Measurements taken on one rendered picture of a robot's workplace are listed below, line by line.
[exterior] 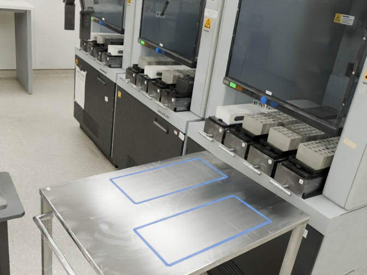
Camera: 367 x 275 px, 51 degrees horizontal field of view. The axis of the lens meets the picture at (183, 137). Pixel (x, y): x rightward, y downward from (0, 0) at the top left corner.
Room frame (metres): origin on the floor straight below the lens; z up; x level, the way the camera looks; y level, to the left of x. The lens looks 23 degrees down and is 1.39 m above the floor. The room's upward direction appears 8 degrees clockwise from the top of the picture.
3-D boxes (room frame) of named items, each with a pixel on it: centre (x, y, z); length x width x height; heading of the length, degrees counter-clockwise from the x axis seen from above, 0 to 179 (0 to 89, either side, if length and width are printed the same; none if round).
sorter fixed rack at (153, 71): (2.26, 0.14, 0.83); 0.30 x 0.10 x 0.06; 126
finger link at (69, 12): (1.17, 0.39, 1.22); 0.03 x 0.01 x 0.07; 126
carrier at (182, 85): (1.96, 0.04, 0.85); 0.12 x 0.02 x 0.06; 36
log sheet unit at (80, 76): (2.99, 0.91, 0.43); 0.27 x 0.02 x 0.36; 36
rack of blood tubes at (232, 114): (1.69, -0.28, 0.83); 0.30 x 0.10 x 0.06; 126
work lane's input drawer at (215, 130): (1.77, -0.38, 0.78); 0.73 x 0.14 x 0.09; 126
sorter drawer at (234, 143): (1.65, -0.47, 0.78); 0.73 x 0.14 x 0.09; 126
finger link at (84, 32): (1.06, 0.31, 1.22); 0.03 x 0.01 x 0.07; 126
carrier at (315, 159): (1.26, -0.46, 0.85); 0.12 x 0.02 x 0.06; 35
